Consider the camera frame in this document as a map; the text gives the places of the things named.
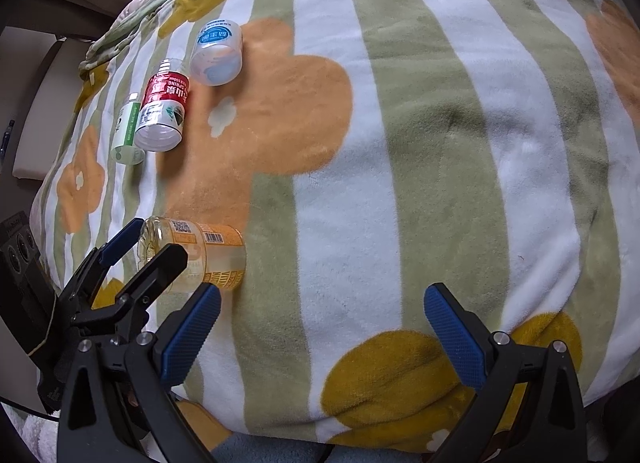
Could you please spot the striped floral fleece blanket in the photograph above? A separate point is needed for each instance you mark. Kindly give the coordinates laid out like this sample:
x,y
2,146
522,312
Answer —
x,y
425,153

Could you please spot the green label small bottle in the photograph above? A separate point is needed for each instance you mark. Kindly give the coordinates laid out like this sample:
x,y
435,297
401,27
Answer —
x,y
127,135

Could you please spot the blue label plastic bottle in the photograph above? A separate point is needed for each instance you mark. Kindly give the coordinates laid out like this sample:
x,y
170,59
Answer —
x,y
217,54

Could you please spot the blue pen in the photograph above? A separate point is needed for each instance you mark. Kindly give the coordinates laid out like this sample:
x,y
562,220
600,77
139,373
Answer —
x,y
7,137

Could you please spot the black device with round knobs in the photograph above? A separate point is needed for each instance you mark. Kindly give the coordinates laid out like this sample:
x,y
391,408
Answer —
x,y
22,255

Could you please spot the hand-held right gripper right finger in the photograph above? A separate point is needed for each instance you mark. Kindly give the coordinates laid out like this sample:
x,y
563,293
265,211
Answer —
x,y
452,338

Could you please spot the red label clear plastic cup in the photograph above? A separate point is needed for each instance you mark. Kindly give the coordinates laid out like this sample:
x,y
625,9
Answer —
x,y
162,110

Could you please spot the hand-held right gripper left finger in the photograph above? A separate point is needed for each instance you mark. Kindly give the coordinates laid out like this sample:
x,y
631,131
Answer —
x,y
192,335

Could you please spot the yellow label clear plastic cup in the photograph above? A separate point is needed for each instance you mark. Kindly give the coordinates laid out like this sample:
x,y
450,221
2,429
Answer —
x,y
210,255

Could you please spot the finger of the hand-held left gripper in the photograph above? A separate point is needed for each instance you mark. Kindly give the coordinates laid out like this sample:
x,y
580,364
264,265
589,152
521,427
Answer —
x,y
159,270
121,242

